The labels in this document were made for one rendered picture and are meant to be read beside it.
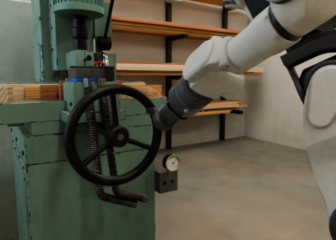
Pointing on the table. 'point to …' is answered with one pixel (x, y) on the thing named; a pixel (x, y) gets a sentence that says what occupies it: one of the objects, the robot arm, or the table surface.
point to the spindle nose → (79, 32)
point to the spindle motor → (78, 2)
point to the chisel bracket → (74, 55)
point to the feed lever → (102, 41)
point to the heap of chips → (149, 91)
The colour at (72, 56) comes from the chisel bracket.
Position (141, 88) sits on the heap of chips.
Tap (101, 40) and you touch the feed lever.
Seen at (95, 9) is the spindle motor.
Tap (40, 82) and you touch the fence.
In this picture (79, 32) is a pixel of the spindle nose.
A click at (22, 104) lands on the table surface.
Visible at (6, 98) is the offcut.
